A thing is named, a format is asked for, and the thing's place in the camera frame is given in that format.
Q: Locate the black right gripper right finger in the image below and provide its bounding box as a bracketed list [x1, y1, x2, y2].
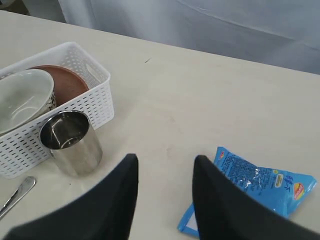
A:
[192, 155, 320, 240]

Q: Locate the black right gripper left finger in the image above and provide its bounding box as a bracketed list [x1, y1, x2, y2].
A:
[4, 153, 139, 240]

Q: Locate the blue chips bag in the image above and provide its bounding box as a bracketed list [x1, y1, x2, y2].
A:
[177, 146, 317, 239]

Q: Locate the silver metal spoon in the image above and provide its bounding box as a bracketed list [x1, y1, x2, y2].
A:
[0, 176, 37, 220]

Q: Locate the stainless steel cup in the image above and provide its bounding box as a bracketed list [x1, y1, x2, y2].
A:
[38, 110, 103, 177]

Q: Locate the white woven plastic basket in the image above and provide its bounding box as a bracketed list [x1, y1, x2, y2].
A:
[0, 42, 115, 179]

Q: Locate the brown round plate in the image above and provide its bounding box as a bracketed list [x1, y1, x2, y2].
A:
[31, 65, 89, 107]

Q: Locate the white ceramic bowl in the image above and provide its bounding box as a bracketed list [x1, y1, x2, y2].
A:
[0, 69, 57, 136]

